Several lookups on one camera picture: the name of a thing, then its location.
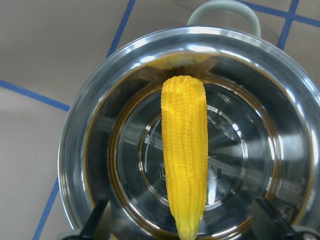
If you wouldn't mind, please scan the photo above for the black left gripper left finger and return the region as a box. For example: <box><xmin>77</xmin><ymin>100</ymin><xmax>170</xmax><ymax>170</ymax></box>
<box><xmin>77</xmin><ymin>199</ymin><xmax>111</xmax><ymax>240</ymax></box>

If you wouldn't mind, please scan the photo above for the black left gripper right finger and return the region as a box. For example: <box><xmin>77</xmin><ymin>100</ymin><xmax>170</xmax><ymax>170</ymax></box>
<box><xmin>251</xmin><ymin>197</ymin><xmax>304</xmax><ymax>240</ymax></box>

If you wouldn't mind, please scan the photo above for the yellow corn cob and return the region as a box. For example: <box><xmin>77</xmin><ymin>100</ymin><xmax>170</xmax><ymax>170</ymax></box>
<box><xmin>161</xmin><ymin>75</ymin><xmax>209</xmax><ymax>240</ymax></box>

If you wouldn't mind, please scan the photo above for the light grey cooking pot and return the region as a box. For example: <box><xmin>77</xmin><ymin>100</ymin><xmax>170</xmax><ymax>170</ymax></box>
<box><xmin>58</xmin><ymin>0</ymin><xmax>320</xmax><ymax>240</ymax></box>

